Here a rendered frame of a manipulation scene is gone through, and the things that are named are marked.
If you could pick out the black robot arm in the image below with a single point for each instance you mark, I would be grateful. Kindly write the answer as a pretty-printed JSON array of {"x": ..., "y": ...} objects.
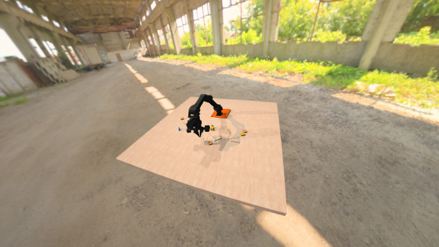
[{"x": 194, "y": 110}]

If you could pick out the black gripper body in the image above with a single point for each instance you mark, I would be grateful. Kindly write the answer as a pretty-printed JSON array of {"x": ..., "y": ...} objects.
[{"x": 198, "y": 126}]

